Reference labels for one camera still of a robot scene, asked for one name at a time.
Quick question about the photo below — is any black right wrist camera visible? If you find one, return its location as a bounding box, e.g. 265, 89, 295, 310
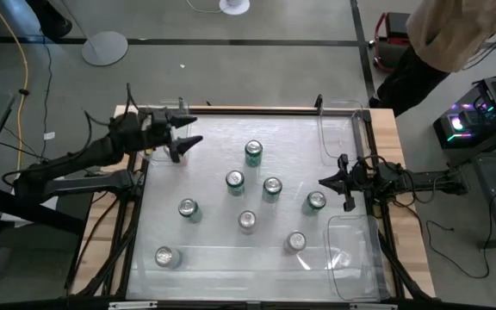
347, 165, 368, 190

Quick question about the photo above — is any thin black floor cable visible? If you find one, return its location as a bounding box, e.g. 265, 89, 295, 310
424, 176, 496, 280
36, 28, 55, 163

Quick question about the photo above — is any white metal bracket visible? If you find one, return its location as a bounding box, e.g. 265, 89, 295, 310
108, 301, 158, 310
350, 303, 398, 310

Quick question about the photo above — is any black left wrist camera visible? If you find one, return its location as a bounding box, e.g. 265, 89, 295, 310
140, 109, 168, 135

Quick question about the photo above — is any black metal table frame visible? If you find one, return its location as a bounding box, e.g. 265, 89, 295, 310
65, 94, 437, 310

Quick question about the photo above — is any black RGB-lit desktop computer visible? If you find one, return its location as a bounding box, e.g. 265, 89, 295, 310
432, 77, 496, 151

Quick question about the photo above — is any person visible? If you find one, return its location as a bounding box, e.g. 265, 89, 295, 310
368, 0, 496, 118

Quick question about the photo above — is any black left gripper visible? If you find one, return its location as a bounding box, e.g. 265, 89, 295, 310
135, 107, 204, 164

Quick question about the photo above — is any red black utility cart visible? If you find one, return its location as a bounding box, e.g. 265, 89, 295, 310
372, 11, 413, 73

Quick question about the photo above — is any grey round floor stand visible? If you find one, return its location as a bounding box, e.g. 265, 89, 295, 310
65, 0, 129, 67

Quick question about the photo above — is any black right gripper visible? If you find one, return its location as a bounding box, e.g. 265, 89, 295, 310
319, 153, 381, 213

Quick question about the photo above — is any white round fan base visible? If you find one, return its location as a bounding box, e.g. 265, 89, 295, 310
218, 0, 251, 16

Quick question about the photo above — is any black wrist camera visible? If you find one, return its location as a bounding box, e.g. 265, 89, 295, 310
347, 165, 368, 190
140, 109, 168, 135

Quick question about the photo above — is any clear plastic bin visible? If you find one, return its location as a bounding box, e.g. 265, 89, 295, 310
144, 99, 194, 164
319, 99, 368, 167
323, 214, 391, 302

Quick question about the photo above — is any green Sprite soda can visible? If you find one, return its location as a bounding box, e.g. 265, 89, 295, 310
177, 197, 202, 224
244, 139, 264, 168
225, 170, 245, 197
262, 176, 283, 203
302, 190, 327, 216

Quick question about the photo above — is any yellow cable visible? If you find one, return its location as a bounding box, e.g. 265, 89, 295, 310
0, 0, 30, 173

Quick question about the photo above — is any black side desk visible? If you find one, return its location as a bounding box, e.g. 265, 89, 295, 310
0, 92, 86, 285

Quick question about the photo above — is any white flat box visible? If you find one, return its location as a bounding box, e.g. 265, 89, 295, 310
13, 189, 59, 227

